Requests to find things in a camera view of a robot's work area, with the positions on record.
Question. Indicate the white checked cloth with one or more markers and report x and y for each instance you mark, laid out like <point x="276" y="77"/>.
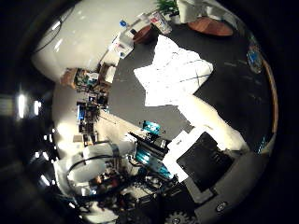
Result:
<point x="174" y="74"/>

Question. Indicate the dark brown bowl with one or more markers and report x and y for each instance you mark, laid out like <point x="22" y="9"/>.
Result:
<point x="144" y="34"/>

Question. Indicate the cluttered wooden shelf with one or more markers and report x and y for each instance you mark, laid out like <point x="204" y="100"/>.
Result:
<point x="87" y="81"/>

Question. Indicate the teal black frame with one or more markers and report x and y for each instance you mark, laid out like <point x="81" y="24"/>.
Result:
<point x="149" y="157"/>

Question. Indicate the small blue cap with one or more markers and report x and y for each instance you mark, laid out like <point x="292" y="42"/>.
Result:
<point x="123" y="23"/>

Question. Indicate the clear plastic bottle with label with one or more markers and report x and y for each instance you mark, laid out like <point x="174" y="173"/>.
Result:
<point x="160" y="21"/>

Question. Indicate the green potted plant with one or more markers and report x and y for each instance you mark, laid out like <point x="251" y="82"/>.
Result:
<point x="167" y="6"/>

